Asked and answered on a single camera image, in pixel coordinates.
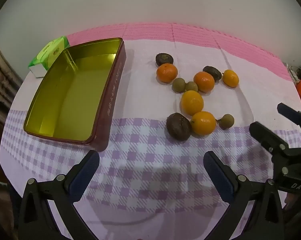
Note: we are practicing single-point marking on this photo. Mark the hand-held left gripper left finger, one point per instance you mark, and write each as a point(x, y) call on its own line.
point(86, 172)

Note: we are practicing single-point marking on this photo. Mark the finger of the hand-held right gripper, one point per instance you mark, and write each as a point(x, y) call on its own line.
point(264, 135)
point(289, 112)

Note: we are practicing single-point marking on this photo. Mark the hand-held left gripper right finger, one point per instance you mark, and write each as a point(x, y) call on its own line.
point(216, 173)

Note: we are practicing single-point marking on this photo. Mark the brown longan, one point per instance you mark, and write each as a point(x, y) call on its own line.
point(226, 121)
point(191, 87)
point(178, 84)

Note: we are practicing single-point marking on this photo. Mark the orange mandarin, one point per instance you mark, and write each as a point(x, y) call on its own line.
point(230, 78)
point(203, 123)
point(167, 73)
point(204, 81)
point(192, 102)

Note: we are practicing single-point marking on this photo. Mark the dark passion fruit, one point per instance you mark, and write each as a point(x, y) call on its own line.
point(178, 126)
point(164, 59)
point(212, 73)

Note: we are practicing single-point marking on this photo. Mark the maroon gold tin box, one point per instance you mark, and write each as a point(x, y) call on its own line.
point(73, 92)

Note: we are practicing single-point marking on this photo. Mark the clear plastic wrapper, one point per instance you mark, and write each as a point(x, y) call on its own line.
point(291, 71)

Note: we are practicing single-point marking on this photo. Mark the pink purple checkered cloth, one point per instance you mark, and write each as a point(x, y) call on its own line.
point(140, 155)

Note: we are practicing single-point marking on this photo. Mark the wicker basket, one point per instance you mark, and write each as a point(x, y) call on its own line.
point(1, 80)

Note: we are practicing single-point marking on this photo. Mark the green tissue pack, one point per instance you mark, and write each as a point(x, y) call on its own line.
point(49, 52)

